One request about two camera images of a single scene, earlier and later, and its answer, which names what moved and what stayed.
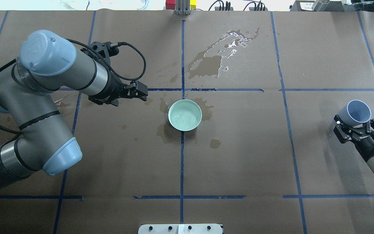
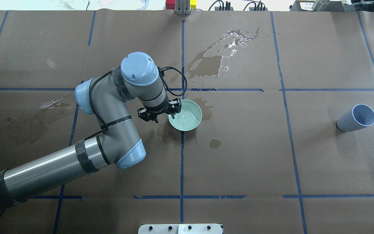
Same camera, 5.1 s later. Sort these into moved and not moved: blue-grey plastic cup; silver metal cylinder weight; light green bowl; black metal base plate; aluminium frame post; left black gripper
Moved: left black gripper; blue-grey plastic cup
Not moved: aluminium frame post; light green bowl; black metal base plate; silver metal cylinder weight
